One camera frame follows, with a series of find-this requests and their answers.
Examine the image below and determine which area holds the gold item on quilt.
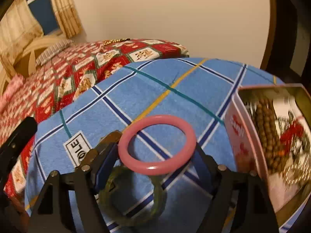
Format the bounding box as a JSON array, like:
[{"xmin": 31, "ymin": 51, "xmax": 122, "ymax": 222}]
[{"xmin": 103, "ymin": 38, "xmax": 130, "ymax": 46}]

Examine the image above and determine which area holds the pink bangle bracelet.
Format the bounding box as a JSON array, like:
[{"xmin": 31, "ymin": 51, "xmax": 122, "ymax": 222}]
[{"xmin": 117, "ymin": 115, "xmax": 197, "ymax": 176}]

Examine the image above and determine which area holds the pink cloth on bed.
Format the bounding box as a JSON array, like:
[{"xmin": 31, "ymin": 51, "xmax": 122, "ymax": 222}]
[{"xmin": 1, "ymin": 74, "xmax": 24, "ymax": 111}]

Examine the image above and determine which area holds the red patterned quilt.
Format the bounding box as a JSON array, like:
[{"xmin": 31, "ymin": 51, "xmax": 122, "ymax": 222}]
[{"xmin": 0, "ymin": 38, "xmax": 190, "ymax": 199}]

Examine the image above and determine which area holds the cream wooden headboard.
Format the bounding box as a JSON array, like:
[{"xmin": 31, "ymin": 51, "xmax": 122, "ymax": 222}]
[{"xmin": 0, "ymin": 34, "xmax": 66, "ymax": 95}]

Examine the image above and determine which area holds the white card in tin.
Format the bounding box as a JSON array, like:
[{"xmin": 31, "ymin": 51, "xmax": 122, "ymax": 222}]
[{"xmin": 245, "ymin": 97, "xmax": 309, "ymax": 175}]

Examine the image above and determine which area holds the beige curtain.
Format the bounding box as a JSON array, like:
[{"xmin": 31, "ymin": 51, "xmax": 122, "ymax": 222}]
[{"xmin": 1, "ymin": 0, "xmax": 82, "ymax": 78}]

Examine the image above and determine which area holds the window with blue pane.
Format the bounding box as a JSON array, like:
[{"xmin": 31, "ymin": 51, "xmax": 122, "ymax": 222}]
[{"xmin": 26, "ymin": 0, "xmax": 59, "ymax": 35}]

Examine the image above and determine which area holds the pink metal tin box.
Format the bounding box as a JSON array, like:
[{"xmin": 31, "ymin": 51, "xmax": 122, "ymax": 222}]
[{"xmin": 225, "ymin": 84, "xmax": 310, "ymax": 232}]

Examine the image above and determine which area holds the brown wooden bead necklace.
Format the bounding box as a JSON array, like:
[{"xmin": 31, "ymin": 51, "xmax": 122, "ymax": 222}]
[{"xmin": 252, "ymin": 97, "xmax": 286, "ymax": 175}]

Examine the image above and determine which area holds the white pearl necklace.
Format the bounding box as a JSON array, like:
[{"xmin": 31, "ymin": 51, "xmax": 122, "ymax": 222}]
[{"xmin": 282, "ymin": 159, "xmax": 311, "ymax": 187}]

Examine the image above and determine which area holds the striped pillow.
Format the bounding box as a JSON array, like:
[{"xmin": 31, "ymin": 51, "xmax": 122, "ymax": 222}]
[{"xmin": 36, "ymin": 39, "xmax": 73, "ymax": 66}]

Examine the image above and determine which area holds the green jade bangle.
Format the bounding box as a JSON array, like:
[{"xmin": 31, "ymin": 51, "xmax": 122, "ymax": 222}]
[{"xmin": 99, "ymin": 166, "xmax": 167, "ymax": 227}]

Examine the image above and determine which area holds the brown door frame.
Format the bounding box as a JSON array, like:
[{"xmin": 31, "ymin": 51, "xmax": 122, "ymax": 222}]
[{"xmin": 260, "ymin": 0, "xmax": 277, "ymax": 70}]

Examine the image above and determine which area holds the red tassel coin pendant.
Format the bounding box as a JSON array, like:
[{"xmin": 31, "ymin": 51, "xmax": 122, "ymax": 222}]
[{"xmin": 280, "ymin": 120, "xmax": 304, "ymax": 154}]

